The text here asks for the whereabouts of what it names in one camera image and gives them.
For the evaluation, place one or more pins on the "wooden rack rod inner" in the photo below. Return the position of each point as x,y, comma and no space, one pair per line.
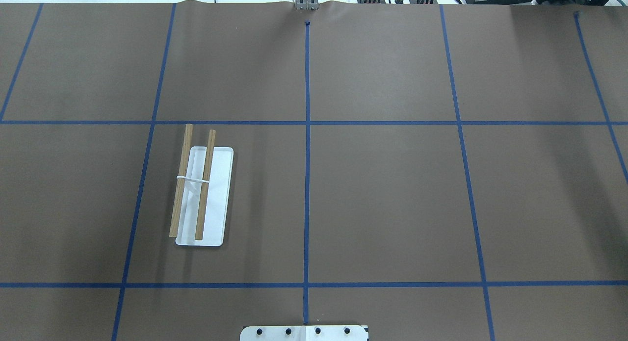
204,191

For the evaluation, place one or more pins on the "wooden rack rod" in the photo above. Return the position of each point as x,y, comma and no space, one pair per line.
204,191
180,180

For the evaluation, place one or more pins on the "white towel rack base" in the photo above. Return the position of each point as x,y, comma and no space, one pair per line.
214,227

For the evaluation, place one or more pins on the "wooden rack rod outer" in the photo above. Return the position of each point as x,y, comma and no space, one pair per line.
180,180

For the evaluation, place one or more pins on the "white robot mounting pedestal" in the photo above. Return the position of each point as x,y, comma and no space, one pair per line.
305,333

